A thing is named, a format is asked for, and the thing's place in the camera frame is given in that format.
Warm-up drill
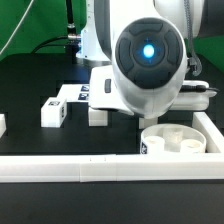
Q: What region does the white marker sheet with tags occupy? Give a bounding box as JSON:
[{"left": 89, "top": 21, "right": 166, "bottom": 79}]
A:
[{"left": 58, "top": 84, "right": 89, "bottom": 102}]

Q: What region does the white round stool seat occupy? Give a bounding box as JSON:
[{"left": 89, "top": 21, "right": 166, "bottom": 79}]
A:
[{"left": 140, "top": 124, "right": 207, "bottom": 154}]

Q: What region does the white U-shaped fence wall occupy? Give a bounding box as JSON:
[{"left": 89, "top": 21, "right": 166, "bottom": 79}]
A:
[{"left": 0, "top": 112, "right": 224, "bottom": 182}]

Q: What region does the white cable on backdrop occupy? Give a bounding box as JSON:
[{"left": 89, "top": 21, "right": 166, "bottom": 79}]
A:
[{"left": 0, "top": 0, "right": 35, "bottom": 56}]

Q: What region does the black cable on base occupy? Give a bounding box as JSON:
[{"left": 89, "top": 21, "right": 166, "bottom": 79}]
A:
[{"left": 31, "top": 0, "right": 82, "bottom": 55}]

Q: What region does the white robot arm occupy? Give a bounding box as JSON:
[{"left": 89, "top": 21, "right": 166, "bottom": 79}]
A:
[{"left": 77, "top": 0, "right": 224, "bottom": 119}]

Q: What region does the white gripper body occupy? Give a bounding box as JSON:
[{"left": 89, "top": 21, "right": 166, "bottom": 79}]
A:
[{"left": 88, "top": 65, "right": 218, "bottom": 117}]

